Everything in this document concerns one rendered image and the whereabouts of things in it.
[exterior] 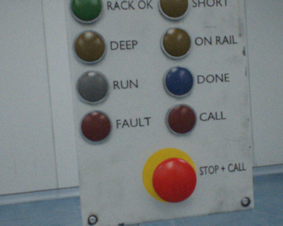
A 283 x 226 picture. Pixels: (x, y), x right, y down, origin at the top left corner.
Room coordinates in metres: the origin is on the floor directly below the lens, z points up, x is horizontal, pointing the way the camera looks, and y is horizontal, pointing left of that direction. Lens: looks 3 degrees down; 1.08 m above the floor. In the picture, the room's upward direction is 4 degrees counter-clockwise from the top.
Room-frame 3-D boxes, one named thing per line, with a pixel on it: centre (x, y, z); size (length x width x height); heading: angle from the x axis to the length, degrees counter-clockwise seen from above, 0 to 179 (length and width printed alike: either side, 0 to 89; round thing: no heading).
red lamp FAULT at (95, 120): (0.30, 0.04, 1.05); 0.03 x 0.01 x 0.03; 98
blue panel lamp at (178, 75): (0.31, -0.04, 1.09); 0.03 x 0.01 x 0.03; 98
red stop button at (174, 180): (0.31, -0.02, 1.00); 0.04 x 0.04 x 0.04; 8
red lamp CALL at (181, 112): (0.31, -0.04, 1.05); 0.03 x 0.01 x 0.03; 98
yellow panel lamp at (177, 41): (0.31, -0.04, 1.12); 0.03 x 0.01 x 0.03; 98
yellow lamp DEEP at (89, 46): (0.30, 0.04, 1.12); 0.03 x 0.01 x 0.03; 98
